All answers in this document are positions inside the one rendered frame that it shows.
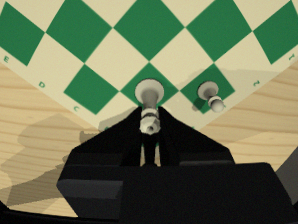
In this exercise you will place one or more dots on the green and cream chessboard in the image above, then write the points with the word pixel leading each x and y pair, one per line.
pixel 89 55

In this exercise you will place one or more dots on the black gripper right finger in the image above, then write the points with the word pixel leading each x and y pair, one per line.
pixel 181 145

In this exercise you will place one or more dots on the white pawn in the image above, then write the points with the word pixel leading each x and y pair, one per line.
pixel 208 91

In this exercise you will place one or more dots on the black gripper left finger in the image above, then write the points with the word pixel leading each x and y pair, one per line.
pixel 120 144

